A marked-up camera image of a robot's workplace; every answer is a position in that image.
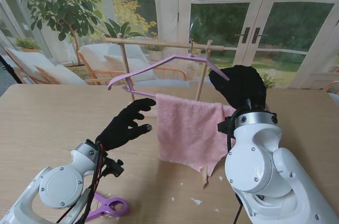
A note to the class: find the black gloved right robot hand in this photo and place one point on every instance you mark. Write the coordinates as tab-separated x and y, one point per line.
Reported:
243	86

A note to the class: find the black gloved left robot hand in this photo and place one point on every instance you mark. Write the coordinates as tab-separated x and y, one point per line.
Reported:
124	126

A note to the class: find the pink square towel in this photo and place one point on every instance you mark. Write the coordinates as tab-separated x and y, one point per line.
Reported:
190	131

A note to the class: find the purple clothes hanger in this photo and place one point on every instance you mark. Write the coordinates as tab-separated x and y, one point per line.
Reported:
164	61

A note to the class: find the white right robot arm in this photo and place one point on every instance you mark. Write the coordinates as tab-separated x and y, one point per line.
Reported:
267	168

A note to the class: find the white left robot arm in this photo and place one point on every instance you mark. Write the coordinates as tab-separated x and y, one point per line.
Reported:
55	187

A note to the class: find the purple plastic clothes peg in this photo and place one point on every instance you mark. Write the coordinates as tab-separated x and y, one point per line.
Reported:
106	206

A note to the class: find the white flowering pot plant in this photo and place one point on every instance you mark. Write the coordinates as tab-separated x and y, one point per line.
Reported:
270	78

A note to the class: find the white cushioned lounge chair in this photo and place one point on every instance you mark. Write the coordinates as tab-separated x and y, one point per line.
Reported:
95	54
29	62

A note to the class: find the wooden hanging rack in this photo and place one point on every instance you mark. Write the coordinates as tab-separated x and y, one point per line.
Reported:
148	42

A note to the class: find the small green pot plant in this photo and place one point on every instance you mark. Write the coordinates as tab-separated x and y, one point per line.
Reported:
26	44

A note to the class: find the leafy potted tree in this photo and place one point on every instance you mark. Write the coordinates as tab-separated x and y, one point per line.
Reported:
61	4

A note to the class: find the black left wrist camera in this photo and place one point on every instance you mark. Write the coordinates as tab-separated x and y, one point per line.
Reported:
114	168

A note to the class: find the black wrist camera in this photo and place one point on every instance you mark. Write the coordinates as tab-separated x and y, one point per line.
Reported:
114	168
225	126

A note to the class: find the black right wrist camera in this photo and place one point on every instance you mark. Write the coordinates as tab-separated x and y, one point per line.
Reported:
225	126

